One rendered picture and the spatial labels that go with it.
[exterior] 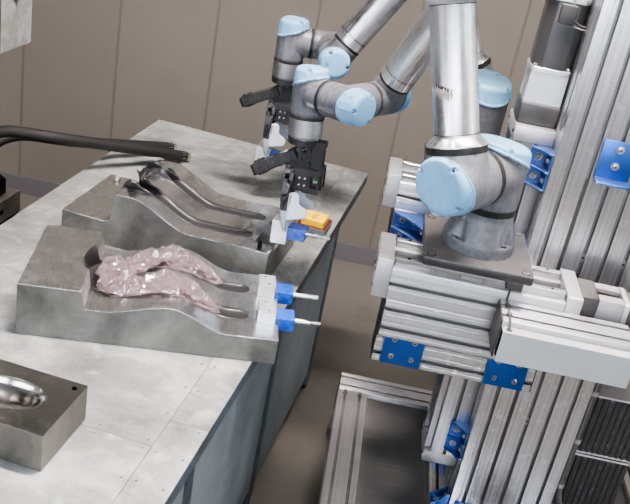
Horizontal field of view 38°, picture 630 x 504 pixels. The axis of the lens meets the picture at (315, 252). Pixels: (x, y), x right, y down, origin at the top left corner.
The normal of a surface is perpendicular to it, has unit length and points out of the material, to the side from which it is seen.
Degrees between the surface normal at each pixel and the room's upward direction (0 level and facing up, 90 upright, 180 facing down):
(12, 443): 90
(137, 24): 90
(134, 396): 0
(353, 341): 0
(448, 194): 97
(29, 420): 0
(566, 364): 90
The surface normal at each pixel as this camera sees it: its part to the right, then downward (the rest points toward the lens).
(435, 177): -0.66, 0.34
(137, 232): -0.25, 0.39
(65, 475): 0.17, -0.88
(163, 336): 0.04, 0.45
